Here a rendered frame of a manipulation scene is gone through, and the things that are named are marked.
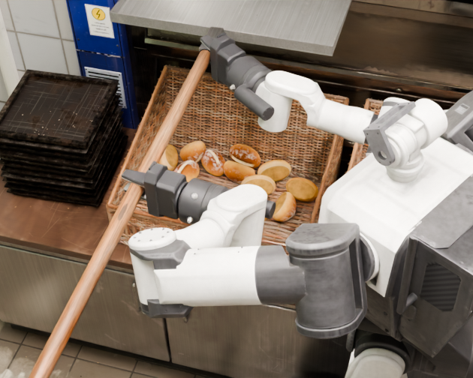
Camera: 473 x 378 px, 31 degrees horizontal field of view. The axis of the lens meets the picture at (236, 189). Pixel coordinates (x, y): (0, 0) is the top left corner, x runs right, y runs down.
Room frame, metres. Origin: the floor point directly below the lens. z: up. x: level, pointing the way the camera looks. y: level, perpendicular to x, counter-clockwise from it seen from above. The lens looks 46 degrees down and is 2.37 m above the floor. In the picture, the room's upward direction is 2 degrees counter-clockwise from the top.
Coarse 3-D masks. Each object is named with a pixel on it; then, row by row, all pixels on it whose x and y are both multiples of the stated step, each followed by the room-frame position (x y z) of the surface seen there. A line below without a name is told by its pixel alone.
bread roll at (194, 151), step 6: (192, 144) 1.82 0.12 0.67; (198, 144) 1.81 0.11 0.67; (204, 144) 1.83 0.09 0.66; (186, 150) 1.81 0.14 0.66; (192, 150) 1.80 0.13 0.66; (198, 150) 1.80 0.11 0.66; (204, 150) 1.81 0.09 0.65; (180, 156) 1.83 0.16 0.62; (186, 156) 1.80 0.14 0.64; (192, 156) 1.80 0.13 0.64; (198, 156) 1.79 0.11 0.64
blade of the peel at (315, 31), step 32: (128, 0) 1.81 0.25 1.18; (160, 0) 1.80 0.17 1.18; (192, 0) 1.80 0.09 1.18; (224, 0) 1.79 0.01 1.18; (256, 0) 1.79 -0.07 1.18; (288, 0) 1.78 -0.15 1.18; (320, 0) 1.77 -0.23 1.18; (192, 32) 1.66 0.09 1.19; (256, 32) 1.65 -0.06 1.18; (288, 32) 1.65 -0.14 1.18; (320, 32) 1.64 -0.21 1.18
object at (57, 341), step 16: (208, 64) 1.52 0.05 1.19; (192, 80) 1.44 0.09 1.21; (176, 96) 1.40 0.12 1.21; (176, 112) 1.34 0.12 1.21; (160, 128) 1.29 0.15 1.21; (160, 144) 1.24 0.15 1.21; (144, 160) 1.20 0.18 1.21; (128, 192) 1.11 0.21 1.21; (128, 208) 1.07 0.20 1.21; (112, 224) 1.03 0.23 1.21; (112, 240) 1.00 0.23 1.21; (96, 256) 0.96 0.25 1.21; (96, 272) 0.92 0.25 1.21; (80, 288) 0.89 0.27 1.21; (80, 304) 0.86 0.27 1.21; (64, 320) 0.82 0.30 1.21; (64, 336) 0.79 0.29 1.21; (48, 352) 0.76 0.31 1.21; (48, 368) 0.73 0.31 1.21
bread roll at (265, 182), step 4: (252, 176) 1.69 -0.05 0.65; (256, 176) 1.69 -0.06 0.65; (260, 176) 1.69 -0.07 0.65; (264, 176) 1.69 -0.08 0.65; (268, 176) 1.70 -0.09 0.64; (244, 180) 1.69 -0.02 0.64; (248, 180) 1.68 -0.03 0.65; (252, 180) 1.68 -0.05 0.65; (256, 180) 1.68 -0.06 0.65; (260, 180) 1.68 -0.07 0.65; (264, 180) 1.68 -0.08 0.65; (268, 180) 1.68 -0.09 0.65; (272, 180) 1.69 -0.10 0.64; (256, 184) 1.67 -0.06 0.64; (260, 184) 1.67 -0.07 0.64; (264, 184) 1.67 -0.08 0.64; (268, 184) 1.67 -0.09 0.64; (272, 184) 1.67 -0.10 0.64; (264, 188) 1.67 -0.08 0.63; (268, 188) 1.67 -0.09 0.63; (272, 188) 1.67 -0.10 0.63; (268, 192) 1.66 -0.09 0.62; (272, 192) 1.67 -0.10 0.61
